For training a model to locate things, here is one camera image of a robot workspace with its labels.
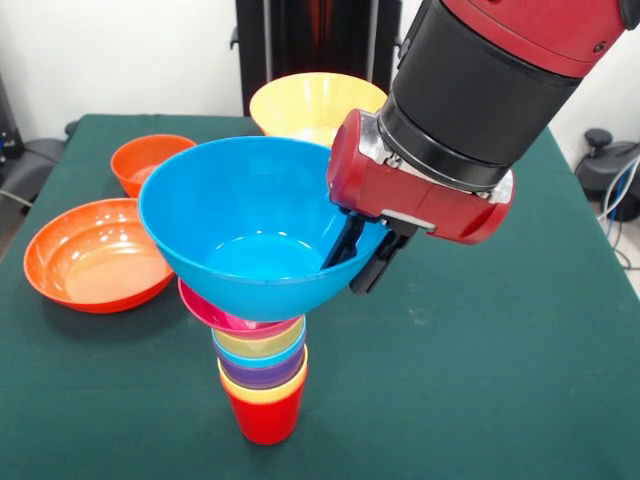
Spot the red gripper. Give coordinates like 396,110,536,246
320,108,516,296

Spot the large blue bowl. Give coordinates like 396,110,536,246
137,135,390,323

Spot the translucent yellow cup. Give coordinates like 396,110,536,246
209,316,307,358

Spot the blue cup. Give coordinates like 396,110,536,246
211,329,308,367

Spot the purple cup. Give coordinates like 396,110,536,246
214,343,308,392

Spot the pink bowl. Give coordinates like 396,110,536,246
177,277,300,339

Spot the orange-yellow cup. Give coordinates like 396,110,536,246
219,370,309,404

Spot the red cup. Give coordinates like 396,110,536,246
227,384,307,446

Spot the dark green table cloth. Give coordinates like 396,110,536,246
0,113,640,480

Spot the large yellow bowl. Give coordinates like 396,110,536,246
249,72,389,149

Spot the small orange bowl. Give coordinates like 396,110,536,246
110,133,197,199

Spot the black stand base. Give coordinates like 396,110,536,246
574,128,640,224

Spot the large shallow orange bowl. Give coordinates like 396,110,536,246
23,197,175,315

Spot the grey stand base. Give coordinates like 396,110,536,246
0,137,66,206

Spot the black equipment rack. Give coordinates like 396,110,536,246
0,69,24,174

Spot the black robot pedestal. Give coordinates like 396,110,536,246
230,0,426,117

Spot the blue cable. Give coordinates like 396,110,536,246
597,154,640,271

